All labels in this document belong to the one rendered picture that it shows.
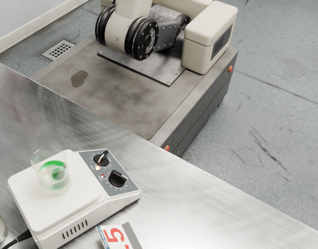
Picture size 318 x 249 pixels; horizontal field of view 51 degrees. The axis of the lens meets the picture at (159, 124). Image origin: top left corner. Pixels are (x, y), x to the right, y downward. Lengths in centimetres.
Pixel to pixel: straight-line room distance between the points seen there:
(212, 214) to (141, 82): 92
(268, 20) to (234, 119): 115
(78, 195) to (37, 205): 6
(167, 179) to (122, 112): 69
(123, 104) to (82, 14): 142
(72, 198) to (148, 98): 89
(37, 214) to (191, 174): 31
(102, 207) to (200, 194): 20
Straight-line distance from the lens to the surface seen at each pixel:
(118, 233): 62
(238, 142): 179
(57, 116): 82
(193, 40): 146
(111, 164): 67
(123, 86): 146
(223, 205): 68
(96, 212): 60
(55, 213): 57
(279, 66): 236
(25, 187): 61
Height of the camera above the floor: 133
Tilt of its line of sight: 48 degrees down
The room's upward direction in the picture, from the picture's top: 4 degrees clockwise
